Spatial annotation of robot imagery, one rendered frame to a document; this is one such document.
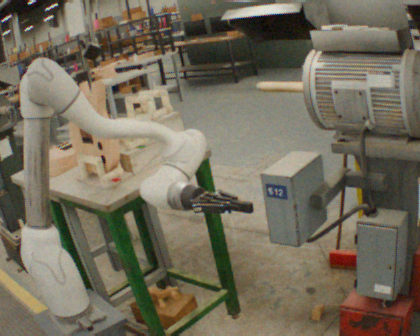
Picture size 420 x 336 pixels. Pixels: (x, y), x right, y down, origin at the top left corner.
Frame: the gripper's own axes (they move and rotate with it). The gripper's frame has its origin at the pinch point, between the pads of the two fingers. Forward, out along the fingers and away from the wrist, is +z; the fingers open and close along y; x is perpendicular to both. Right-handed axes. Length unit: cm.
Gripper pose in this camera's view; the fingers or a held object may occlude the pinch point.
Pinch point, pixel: (242, 206)
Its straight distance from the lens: 138.3
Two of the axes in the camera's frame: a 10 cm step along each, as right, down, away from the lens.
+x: -1.9, -9.3, -3.2
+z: 7.4, 0.9, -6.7
